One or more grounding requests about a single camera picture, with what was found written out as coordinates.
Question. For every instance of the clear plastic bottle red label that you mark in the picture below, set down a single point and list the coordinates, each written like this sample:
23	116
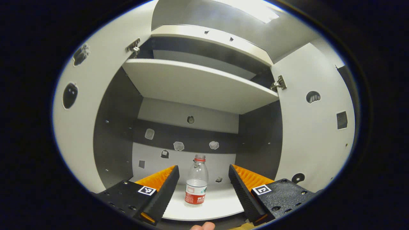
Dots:
195	188

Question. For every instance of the white cabinet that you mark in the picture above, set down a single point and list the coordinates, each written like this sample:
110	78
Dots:
118	137

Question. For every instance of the white cabinet door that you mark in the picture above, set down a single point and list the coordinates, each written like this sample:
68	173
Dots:
86	127
313	143

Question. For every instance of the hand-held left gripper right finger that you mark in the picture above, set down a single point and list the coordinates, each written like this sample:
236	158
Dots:
244	195

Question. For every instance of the large ceiling light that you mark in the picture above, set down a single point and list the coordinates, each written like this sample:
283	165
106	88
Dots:
252	9

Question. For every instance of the white cabinet drawer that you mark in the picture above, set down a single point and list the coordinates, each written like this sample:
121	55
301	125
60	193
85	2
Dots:
207	40

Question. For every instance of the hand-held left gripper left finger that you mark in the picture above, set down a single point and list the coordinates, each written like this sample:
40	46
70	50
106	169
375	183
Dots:
166	195

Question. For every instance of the metal door hinge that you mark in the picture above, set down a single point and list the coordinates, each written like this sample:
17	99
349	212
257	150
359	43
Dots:
133	47
278	83

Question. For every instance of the black backdrop cloth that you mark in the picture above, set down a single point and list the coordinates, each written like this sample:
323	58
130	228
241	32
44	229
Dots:
350	92

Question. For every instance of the white cabinet shelf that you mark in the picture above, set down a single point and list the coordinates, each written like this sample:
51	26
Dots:
217	201
198	84

